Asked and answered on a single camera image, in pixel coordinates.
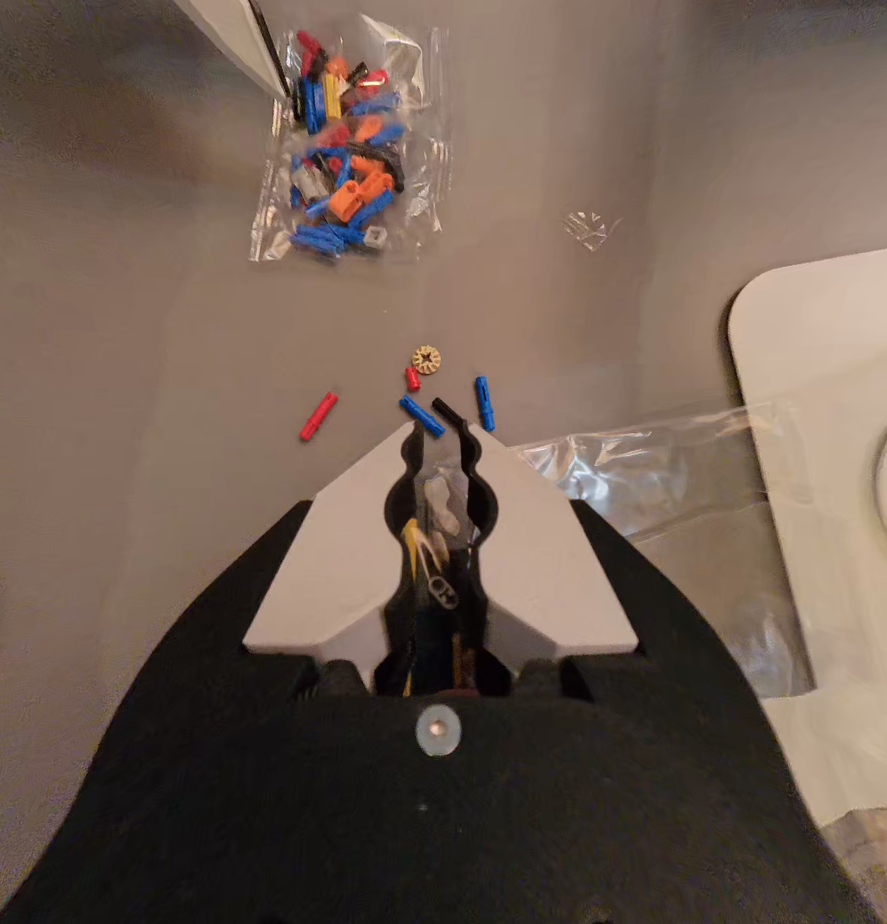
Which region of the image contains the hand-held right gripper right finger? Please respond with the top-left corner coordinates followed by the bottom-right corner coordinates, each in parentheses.
top-left (454, 422), bottom-right (639, 694)

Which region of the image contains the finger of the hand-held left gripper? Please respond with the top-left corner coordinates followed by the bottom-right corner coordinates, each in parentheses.
top-left (175, 0), bottom-right (294, 101)

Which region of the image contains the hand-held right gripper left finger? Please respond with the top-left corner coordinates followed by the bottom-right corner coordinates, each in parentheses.
top-left (243, 421), bottom-right (426, 697)

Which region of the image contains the large clear bag of lego parts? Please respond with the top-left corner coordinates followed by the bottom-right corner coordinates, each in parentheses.
top-left (403, 404), bottom-right (887, 701)

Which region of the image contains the clear bag of small lego pieces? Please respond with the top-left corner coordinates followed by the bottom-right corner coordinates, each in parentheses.
top-left (248, 25), bottom-right (455, 265)

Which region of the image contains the long red lego pin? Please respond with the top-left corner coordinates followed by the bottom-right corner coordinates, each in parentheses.
top-left (299, 390), bottom-right (339, 442)

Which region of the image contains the white rounded board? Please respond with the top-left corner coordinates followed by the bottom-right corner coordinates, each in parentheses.
top-left (727, 245), bottom-right (887, 831)

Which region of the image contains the small clear plastic scrap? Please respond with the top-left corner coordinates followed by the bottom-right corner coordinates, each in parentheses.
top-left (562, 209), bottom-right (622, 254)

